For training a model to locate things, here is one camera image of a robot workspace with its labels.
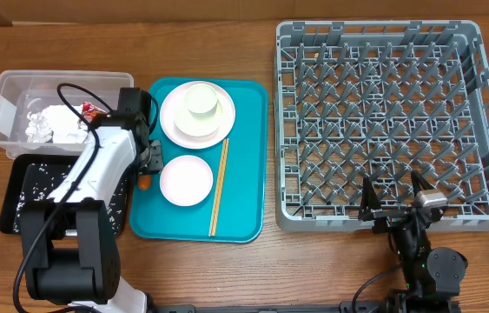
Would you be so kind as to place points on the teal serving tray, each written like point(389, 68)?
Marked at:
point(240, 217)

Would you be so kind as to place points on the white napkin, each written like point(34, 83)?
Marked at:
point(66, 126)

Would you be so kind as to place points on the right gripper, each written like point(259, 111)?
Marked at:
point(387, 218)

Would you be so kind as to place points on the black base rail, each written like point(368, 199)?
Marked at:
point(343, 307)

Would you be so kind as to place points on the aluminium foil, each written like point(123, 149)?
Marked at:
point(38, 129)

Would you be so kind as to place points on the peanuts and rice scraps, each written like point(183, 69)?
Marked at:
point(42, 178)

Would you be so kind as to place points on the small pink bowl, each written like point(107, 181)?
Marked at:
point(186, 180)

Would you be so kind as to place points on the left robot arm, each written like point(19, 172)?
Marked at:
point(70, 256)

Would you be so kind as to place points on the red snack wrapper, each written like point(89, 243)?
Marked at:
point(90, 111)

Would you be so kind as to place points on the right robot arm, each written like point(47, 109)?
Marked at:
point(432, 275)

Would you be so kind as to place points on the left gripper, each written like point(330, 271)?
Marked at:
point(156, 162)

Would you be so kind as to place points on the white bowl under cup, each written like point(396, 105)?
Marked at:
point(197, 126)

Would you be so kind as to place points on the large white plate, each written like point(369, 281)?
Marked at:
point(175, 101)

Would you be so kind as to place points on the white cup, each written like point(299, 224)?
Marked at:
point(201, 99)

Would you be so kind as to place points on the wooden chopstick right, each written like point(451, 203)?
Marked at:
point(220, 191)

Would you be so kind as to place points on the orange carrot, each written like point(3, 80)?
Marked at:
point(144, 182)

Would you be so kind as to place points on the black plastic tray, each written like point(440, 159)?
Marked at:
point(15, 183)

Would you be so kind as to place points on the grey plastic dish rack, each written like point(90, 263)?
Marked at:
point(357, 100)

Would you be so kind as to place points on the clear plastic bin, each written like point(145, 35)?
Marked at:
point(24, 94)

